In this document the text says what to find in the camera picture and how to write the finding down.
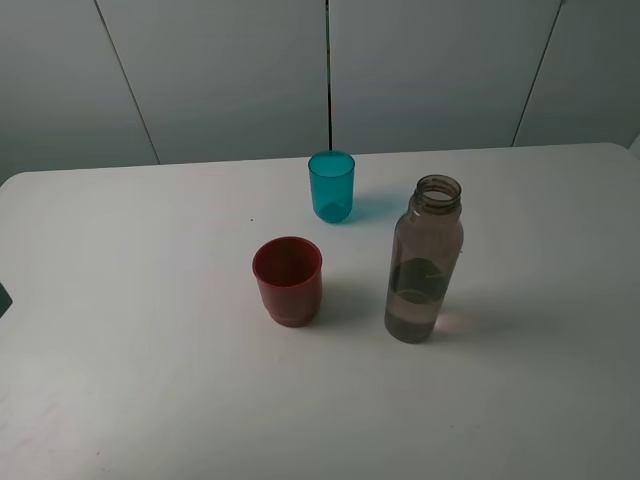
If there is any smoky transparent plastic bottle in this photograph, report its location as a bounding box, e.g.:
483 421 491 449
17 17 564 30
384 175 464 344

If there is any teal translucent plastic cup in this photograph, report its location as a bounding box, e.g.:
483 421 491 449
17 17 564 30
308 150 355 224

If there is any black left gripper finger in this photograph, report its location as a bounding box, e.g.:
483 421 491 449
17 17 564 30
0 284 13 317

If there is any red plastic cup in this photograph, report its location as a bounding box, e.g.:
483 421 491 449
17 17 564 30
252 236 323 328

